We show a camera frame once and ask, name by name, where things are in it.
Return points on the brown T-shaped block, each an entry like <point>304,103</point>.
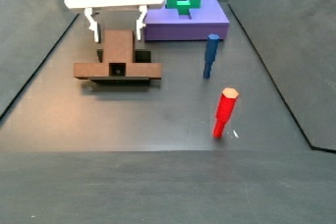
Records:
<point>117,51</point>

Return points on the purple base block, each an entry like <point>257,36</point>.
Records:
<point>165,25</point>

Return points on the blue hexagonal peg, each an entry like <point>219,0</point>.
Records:
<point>211,53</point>

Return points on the red hexagonal peg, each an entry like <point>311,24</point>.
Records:
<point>224,109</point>

